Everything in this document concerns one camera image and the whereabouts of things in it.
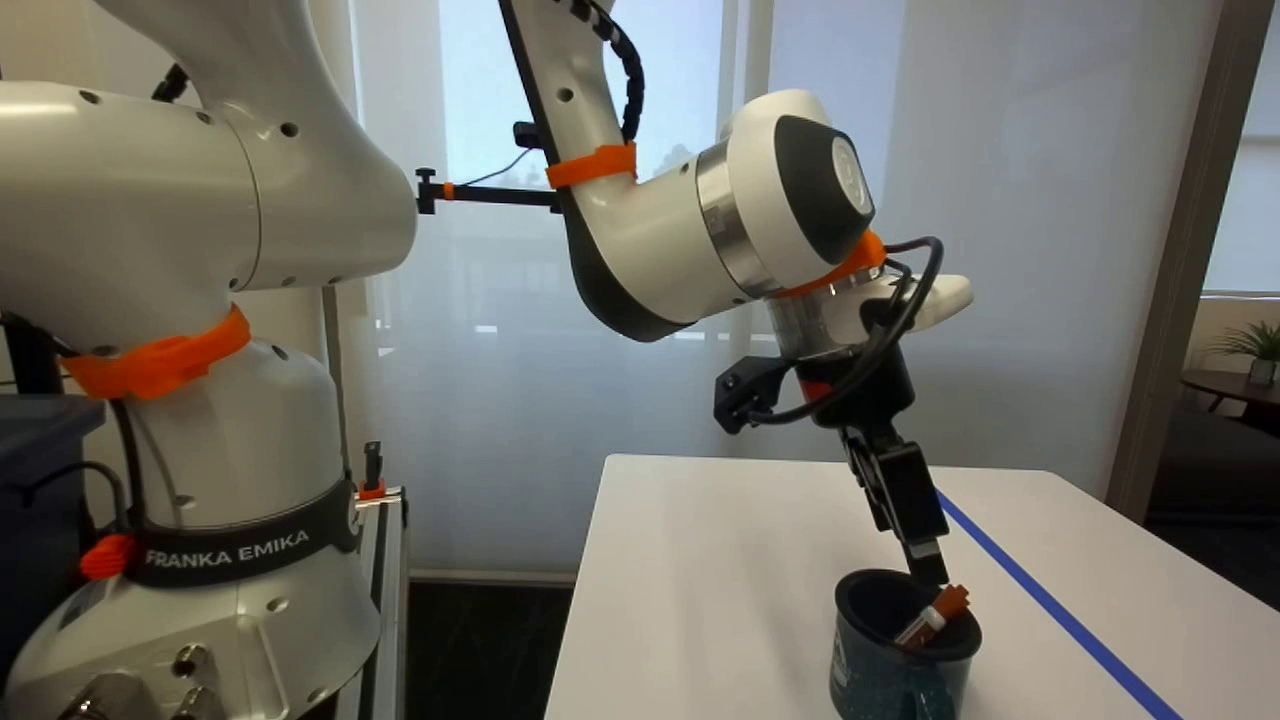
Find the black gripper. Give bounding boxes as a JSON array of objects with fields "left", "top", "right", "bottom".
[{"left": 797, "top": 341, "right": 955, "bottom": 588}]

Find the red marker with white label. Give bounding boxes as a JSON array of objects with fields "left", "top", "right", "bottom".
[{"left": 894, "top": 579, "right": 978, "bottom": 657}]

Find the dark teal enamel mug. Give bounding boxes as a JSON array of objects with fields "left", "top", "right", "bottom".
[{"left": 826, "top": 564, "right": 989, "bottom": 720}]

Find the long blue tape strip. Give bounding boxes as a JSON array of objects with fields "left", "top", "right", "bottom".
[{"left": 936, "top": 493, "right": 1187, "bottom": 720}]

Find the dark round side table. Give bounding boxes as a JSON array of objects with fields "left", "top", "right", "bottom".
[{"left": 1182, "top": 365, "right": 1280, "bottom": 440}]

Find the green potted plant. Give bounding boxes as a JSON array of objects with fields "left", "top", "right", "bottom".
[{"left": 1229, "top": 318, "right": 1280, "bottom": 392}]

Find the small orange base clip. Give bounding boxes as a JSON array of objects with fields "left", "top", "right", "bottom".
[{"left": 76, "top": 527, "right": 145, "bottom": 588}]

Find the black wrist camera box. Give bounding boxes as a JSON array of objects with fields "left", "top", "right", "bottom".
[{"left": 711, "top": 353, "right": 791, "bottom": 440}]

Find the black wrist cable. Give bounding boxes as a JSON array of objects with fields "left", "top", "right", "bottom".
[{"left": 747, "top": 234, "right": 952, "bottom": 433}]

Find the orange cable strap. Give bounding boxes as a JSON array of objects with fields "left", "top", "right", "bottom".
[
  {"left": 546, "top": 139, "right": 640, "bottom": 195},
  {"left": 61, "top": 305, "right": 255, "bottom": 405},
  {"left": 782, "top": 229, "right": 894, "bottom": 302}
]

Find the wooden wall pillar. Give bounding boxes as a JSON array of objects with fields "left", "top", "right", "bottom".
[{"left": 1106, "top": 0, "right": 1275, "bottom": 527}]

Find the black corrugated cable conduit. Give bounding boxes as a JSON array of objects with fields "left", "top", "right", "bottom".
[{"left": 570, "top": 0, "right": 651, "bottom": 143}]

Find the black camera mount rod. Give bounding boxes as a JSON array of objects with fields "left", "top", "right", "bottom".
[{"left": 408, "top": 164, "right": 565, "bottom": 222}]

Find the aluminium profile post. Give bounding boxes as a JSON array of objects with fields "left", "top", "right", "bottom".
[{"left": 352, "top": 438, "right": 411, "bottom": 720}]

